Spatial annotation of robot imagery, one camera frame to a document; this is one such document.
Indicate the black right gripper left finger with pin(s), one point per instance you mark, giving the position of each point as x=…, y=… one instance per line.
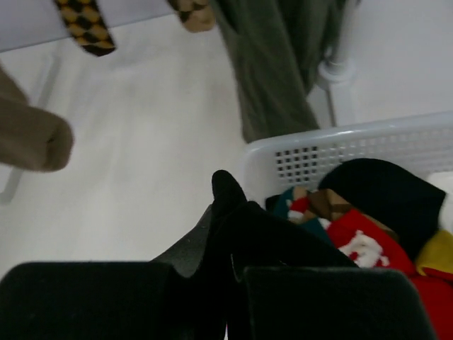
x=164, y=298

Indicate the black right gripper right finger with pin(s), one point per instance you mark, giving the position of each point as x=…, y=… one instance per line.
x=334, y=303

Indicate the beige ribbed sock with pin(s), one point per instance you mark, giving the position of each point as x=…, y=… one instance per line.
x=32, y=139

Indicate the teal green sock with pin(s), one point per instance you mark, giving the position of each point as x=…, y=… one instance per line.
x=293, y=205

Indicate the red santa sock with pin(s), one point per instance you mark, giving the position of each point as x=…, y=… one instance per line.
x=369, y=244

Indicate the white plastic laundry basket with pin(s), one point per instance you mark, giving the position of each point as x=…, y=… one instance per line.
x=421, y=144

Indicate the black sock in basket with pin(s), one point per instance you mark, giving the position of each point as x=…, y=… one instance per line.
x=405, y=203

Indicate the mustard yellow sock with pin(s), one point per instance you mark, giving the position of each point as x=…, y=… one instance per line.
x=435, y=258

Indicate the white sock in basket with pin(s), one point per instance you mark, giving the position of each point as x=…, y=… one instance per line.
x=444, y=182

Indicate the white and steel clothes rack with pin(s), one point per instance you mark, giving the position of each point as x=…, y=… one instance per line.
x=337, y=72

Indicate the olive green hanging garment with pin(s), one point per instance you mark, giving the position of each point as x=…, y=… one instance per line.
x=275, y=48

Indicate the brown argyle sock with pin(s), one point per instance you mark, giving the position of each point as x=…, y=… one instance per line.
x=195, y=15
x=84, y=23

